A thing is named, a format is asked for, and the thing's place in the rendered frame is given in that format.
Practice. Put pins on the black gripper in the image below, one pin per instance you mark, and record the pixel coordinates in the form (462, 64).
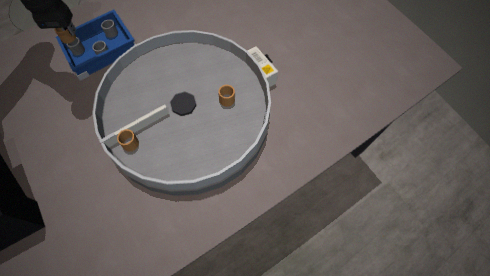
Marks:
(51, 14)

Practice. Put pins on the grey round turntable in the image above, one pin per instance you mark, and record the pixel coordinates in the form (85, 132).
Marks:
(199, 145)

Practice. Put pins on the blue crate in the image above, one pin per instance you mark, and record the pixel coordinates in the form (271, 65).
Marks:
(89, 33)

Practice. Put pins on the grey metal sleeve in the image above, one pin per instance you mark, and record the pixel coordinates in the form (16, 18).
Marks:
(109, 32)
(76, 48)
(99, 47)

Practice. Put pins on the bronze bushing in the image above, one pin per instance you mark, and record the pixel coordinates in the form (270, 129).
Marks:
(226, 90)
(123, 136)
(65, 36)

